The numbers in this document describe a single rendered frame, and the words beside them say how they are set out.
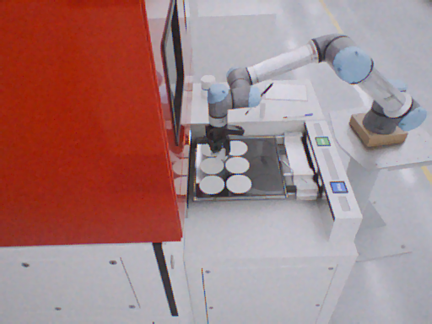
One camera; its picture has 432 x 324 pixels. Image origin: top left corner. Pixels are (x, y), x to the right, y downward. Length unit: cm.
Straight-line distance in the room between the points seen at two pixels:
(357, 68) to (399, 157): 60
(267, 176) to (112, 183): 85
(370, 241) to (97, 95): 213
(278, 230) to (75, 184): 86
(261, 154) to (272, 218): 30
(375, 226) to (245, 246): 137
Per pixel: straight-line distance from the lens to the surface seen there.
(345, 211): 135
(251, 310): 172
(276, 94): 183
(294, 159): 161
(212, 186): 144
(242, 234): 140
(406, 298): 239
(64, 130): 69
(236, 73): 144
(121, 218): 84
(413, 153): 189
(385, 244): 253
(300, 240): 141
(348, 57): 136
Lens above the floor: 196
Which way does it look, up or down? 43 degrees down
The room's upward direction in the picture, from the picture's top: 3 degrees counter-clockwise
